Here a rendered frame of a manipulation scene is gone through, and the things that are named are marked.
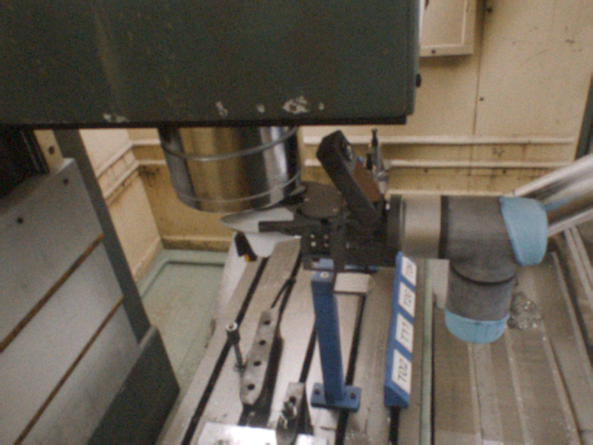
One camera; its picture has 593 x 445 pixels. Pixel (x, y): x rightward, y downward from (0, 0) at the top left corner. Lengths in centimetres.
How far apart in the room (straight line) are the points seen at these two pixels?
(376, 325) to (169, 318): 86
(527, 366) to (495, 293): 85
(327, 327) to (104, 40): 65
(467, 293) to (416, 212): 12
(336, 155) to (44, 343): 67
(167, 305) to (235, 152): 146
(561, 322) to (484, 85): 72
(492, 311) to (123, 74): 47
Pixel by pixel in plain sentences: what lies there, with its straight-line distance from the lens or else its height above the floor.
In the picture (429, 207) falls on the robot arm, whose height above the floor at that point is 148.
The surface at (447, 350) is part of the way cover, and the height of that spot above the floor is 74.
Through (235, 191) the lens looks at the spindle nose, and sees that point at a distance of 54.
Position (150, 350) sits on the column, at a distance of 139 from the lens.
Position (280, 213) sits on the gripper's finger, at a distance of 60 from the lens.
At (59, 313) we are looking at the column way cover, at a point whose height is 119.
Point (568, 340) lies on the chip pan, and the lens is 163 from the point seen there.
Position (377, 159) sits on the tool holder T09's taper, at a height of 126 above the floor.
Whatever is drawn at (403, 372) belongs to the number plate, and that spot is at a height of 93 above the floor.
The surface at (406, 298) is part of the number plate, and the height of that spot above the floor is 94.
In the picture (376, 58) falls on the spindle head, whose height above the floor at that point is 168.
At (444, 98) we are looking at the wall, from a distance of 162.
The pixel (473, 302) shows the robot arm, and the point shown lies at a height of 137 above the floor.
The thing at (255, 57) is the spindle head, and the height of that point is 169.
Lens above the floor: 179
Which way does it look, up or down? 33 degrees down
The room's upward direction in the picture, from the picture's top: 8 degrees counter-clockwise
